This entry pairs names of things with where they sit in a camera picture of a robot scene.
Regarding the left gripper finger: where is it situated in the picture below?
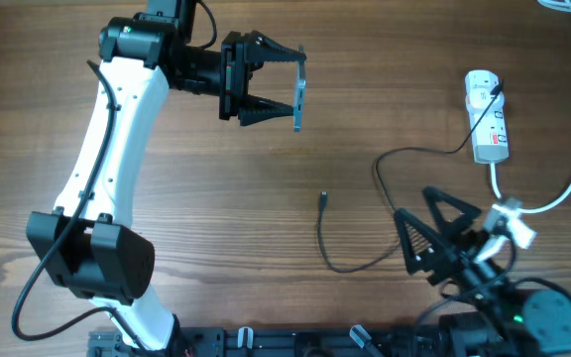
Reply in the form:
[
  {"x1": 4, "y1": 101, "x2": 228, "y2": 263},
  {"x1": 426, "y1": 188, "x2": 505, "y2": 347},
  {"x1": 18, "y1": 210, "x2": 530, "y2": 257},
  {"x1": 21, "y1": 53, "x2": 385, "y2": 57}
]
[
  {"x1": 238, "y1": 95, "x2": 293, "y2": 127},
  {"x1": 244, "y1": 31, "x2": 307, "y2": 63}
]

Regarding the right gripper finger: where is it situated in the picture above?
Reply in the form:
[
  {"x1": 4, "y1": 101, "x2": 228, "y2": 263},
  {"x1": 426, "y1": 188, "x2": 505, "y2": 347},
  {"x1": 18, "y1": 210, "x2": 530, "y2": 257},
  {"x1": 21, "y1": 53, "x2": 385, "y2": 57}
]
[
  {"x1": 394, "y1": 208, "x2": 457, "y2": 276},
  {"x1": 422, "y1": 186, "x2": 482, "y2": 238}
]

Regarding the Galaxy S25 smartphone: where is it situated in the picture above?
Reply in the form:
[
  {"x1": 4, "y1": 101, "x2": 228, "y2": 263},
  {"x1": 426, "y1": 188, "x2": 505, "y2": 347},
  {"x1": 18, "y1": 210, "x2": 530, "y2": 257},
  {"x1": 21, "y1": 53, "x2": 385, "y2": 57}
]
[{"x1": 292, "y1": 60, "x2": 306, "y2": 133}]

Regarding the black USB charging cable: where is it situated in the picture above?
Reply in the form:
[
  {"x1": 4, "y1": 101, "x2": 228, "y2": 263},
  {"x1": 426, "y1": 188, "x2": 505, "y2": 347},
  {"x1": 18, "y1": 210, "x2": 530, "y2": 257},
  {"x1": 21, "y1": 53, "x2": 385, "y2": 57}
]
[{"x1": 316, "y1": 78, "x2": 505, "y2": 275}]

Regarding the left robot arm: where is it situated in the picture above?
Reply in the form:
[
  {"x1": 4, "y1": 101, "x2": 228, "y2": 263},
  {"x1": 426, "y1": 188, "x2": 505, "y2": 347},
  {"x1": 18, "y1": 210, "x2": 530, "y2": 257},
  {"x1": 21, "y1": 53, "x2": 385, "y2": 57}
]
[{"x1": 26, "y1": 1, "x2": 306, "y2": 356}]

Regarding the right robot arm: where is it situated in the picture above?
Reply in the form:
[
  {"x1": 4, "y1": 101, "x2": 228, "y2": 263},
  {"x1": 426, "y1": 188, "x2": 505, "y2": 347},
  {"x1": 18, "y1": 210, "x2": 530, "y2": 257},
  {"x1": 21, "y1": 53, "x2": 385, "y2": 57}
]
[{"x1": 394, "y1": 186, "x2": 571, "y2": 356}]

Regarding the white USB charger plug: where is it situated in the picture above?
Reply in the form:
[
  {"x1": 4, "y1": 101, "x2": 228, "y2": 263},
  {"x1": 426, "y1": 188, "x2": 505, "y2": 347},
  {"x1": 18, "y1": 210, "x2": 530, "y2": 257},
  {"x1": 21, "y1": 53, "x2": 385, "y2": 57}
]
[{"x1": 465, "y1": 87, "x2": 505, "y2": 115}]

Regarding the white power strip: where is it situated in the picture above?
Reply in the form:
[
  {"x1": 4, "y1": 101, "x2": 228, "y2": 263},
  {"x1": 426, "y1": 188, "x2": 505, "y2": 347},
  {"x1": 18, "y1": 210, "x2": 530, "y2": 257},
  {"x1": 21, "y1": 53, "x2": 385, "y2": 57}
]
[{"x1": 465, "y1": 69, "x2": 510, "y2": 164}]

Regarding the right black camera cable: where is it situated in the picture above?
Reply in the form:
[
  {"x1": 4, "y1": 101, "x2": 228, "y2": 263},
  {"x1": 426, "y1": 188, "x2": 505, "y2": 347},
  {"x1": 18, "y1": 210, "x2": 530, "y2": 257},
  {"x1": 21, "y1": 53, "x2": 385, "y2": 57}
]
[{"x1": 411, "y1": 232, "x2": 519, "y2": 357}]

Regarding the black camera cable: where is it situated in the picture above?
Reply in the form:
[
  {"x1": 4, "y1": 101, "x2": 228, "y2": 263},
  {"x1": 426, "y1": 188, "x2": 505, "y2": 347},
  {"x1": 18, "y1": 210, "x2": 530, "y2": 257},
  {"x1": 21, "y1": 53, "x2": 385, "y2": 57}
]
[
  {"x1": 411, "y1": 232, "x2": 519, "y2": 357},
  {"x1": 11, "y1": 59, "x2": 138, "y2": 348}
]

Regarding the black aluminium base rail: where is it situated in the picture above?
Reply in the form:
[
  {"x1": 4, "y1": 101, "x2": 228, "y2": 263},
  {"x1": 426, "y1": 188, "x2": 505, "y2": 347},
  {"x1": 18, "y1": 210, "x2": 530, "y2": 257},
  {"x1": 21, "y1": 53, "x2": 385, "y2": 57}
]
[{"x1": 86, "y1": 324, "x2": 445, "y2": 357}]

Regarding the left black camera cable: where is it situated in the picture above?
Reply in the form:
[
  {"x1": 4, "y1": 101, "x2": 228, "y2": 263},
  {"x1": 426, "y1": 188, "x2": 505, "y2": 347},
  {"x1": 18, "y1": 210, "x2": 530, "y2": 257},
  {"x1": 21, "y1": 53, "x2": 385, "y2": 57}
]
[{"x1": 11, "y1": 59, "x2": 138, "y2": 348}]

